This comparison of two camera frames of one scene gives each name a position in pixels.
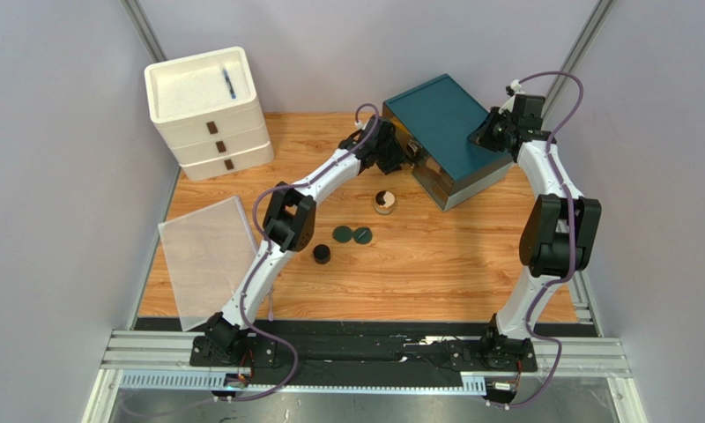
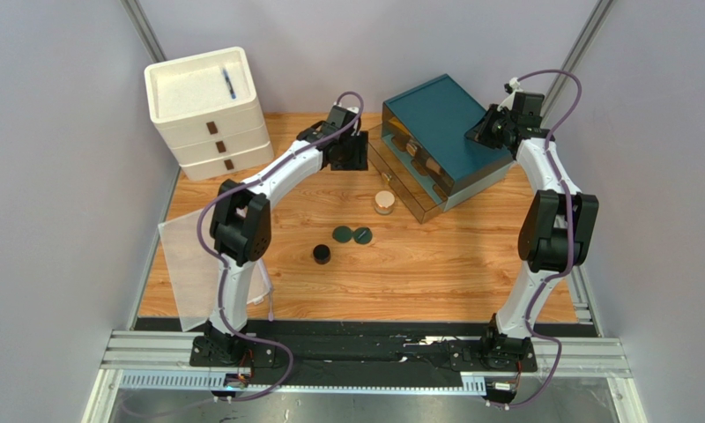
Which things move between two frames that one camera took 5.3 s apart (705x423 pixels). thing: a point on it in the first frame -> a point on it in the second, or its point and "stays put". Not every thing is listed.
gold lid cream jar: (384, 202) stays put
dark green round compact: (342, 233) stays put
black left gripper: (398, 156) -> (360, 161)
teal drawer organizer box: (434, 121) stays put
